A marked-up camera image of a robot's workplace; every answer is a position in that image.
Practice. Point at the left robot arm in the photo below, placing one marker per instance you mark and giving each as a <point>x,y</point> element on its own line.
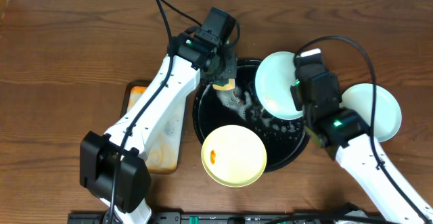
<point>112,165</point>

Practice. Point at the light blue plate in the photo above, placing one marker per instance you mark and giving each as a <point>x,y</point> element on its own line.
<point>274,77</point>
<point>388,115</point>

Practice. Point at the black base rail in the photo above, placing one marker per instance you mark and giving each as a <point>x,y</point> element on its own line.
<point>174,218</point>

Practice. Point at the pale yellow plate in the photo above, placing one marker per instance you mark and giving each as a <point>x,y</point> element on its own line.
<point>234,156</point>

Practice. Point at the green yellow sponge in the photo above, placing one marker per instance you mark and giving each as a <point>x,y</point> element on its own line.
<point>224,85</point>

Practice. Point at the black round tray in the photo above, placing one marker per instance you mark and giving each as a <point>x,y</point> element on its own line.
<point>284,140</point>

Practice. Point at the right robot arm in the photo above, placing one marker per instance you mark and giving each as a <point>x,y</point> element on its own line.
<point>351,142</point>

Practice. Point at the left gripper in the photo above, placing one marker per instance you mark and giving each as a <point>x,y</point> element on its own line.
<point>225,59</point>

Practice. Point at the rectangular soapy water tray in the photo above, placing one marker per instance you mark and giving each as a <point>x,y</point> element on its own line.
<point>164,154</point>

